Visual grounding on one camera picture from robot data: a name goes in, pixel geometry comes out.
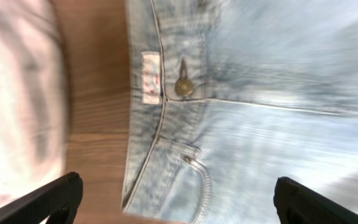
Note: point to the light blue denim shorts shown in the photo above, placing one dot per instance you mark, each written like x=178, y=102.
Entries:
x=228, y=96

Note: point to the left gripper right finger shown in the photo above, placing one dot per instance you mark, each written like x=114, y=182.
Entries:
x=297, y=204

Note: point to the beige shorts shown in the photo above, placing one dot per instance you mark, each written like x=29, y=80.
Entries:
x=33, y=101

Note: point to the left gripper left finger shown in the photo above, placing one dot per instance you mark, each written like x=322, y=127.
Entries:
x=54, y=203

